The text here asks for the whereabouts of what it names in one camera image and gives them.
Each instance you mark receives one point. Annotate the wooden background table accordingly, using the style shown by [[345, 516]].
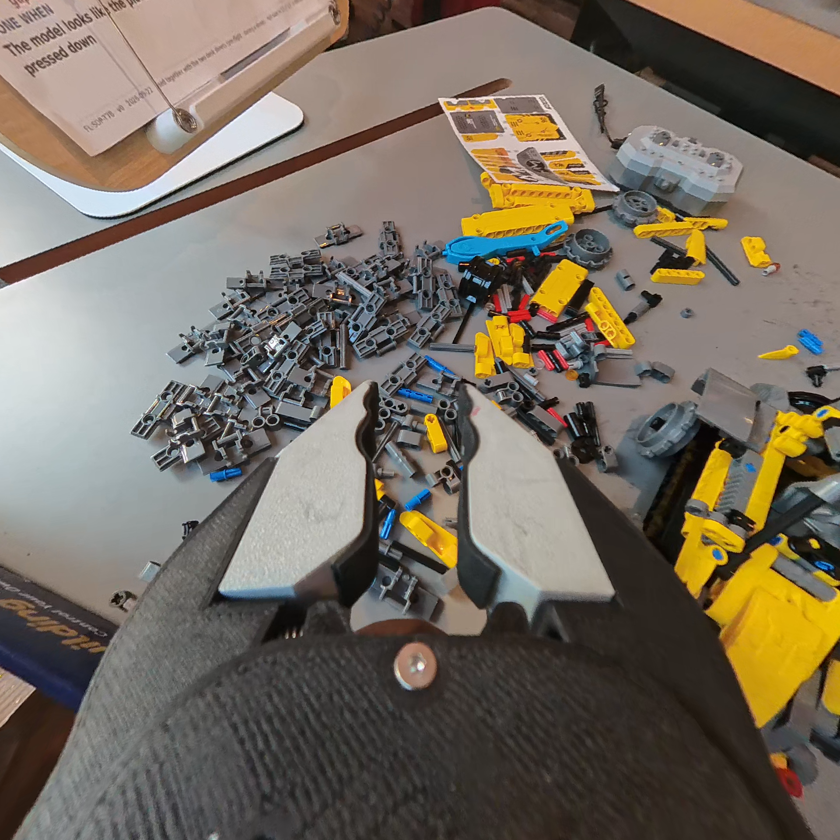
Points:
[[748, 33]]

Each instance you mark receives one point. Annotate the pile of loose toy bricks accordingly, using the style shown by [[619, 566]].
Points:
[[302, 328]]

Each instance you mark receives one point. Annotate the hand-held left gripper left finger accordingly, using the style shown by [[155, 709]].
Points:
[[295, 525]]

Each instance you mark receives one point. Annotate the grey toy wheel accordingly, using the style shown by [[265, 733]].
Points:
[[637, 208]]

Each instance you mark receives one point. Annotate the blue curved toy panel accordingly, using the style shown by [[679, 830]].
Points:
[[505, 243]]

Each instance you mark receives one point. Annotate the small yellow toy panel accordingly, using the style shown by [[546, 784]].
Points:
[[757, 252]]

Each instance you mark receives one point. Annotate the yellow striped leaflet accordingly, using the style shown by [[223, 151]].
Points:
[[525, 138]]

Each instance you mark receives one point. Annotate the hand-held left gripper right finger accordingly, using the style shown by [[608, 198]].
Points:
[[532, 525]]

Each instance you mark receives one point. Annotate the yellow toy brick vehicle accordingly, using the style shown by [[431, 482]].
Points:
[[748, 551]]

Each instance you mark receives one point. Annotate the grey toy battery hub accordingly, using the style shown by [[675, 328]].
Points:
[[676, 168]]

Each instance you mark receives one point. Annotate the clipboard with instruction sheet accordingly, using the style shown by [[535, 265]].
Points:
[[118, 66]]

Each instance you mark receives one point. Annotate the small blue toy pin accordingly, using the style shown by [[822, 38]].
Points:
[[810, 341]]

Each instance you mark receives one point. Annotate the blue cardboard box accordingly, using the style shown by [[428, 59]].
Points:
[[53, 630]]

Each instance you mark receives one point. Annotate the long thin yellow toy beam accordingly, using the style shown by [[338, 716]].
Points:
[[680, 226]]

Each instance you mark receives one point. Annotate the short yellow toy beam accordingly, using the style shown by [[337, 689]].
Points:
[[677, 276]]

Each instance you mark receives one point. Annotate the small black toy pin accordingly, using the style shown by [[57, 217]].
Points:
[[817, 374]]

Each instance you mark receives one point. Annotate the grey desk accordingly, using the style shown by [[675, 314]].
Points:
[[105, 341]]

